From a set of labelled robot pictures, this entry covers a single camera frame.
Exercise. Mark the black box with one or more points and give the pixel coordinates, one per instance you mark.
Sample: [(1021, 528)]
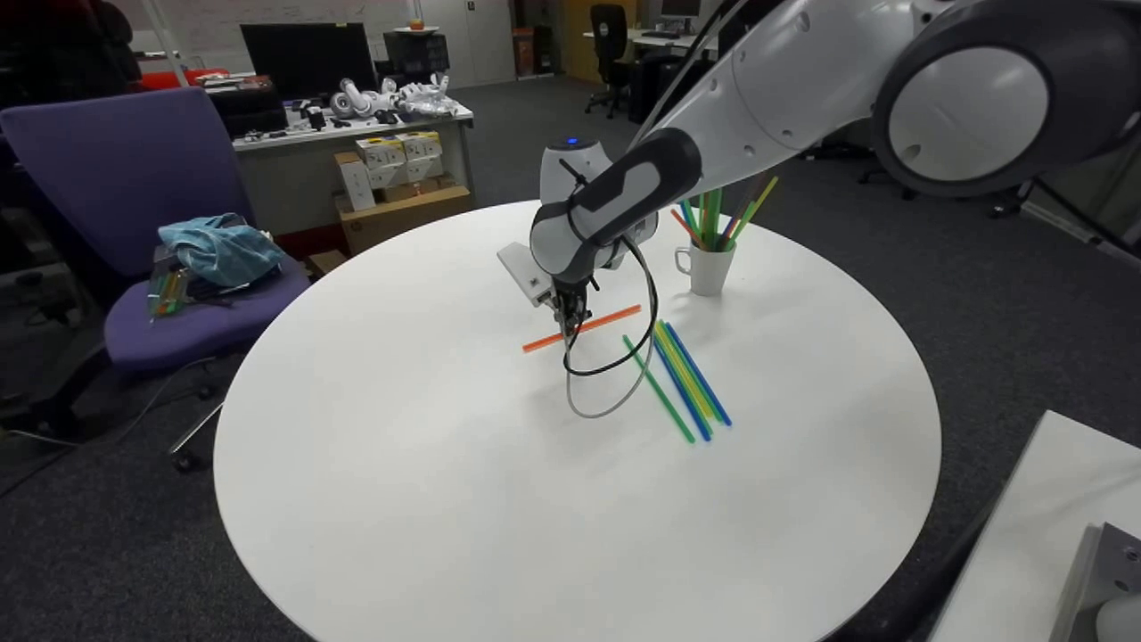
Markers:
[(416, 60)]

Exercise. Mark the white carton box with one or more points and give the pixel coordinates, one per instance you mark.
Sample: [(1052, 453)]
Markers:
[(422, 159), (378, 162)]

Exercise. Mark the gray metal bracket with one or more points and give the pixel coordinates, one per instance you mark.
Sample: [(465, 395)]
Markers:
[(1100, 583)]

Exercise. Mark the white platform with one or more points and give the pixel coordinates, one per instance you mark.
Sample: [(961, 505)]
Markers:
[(1037, 538)]

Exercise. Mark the yellow green straw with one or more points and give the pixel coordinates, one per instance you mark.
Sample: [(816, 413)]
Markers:
[(754, 207), (691, 380)]

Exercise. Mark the cardboard box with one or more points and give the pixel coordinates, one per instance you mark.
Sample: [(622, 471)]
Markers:
[(405, 217)]

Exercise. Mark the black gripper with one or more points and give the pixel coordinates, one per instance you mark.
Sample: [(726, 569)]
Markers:
[(573, 295)]

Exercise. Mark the clear plastic bags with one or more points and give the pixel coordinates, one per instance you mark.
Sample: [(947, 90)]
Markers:
[(394, 99)]

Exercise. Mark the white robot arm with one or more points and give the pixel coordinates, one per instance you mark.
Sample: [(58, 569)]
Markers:
[(762, 110)]

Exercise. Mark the black office chair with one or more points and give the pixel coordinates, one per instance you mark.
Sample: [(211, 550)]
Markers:
[(613, 55)]

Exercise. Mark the black monitor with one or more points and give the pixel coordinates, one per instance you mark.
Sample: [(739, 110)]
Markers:
[(310, 60)]

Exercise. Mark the teal cloth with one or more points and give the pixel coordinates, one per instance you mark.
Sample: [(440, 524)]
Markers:
[(217, 255)]

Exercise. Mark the purple office chair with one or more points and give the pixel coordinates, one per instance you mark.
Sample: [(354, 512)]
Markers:
[(109, 164)]

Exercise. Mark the thin green straw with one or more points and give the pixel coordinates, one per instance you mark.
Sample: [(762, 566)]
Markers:
[(657, 389)]

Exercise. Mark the white mug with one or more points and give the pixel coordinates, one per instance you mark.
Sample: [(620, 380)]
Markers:
[(712, 273)]

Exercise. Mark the white desk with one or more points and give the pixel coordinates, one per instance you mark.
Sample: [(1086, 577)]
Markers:
[(358, 156)]

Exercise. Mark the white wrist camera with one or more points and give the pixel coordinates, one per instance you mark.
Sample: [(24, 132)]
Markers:
[(521, 273)]

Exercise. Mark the blue straw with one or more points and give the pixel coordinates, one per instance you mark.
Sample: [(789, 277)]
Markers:
[(679, 387), (701, 380)]

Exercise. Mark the reddish orange straw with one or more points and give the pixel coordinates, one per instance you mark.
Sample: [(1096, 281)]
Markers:
[(682, 226)]

